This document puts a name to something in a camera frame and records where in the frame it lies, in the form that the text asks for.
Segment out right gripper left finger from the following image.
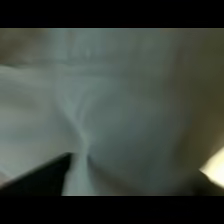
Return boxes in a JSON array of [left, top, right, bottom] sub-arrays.
[[0, 152, 73, 197]]

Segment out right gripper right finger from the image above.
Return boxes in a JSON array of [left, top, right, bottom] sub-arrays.
[[191, 168, 224, 197]]

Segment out white garment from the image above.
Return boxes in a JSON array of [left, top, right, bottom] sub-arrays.
[[0, 28, 224, 197]]

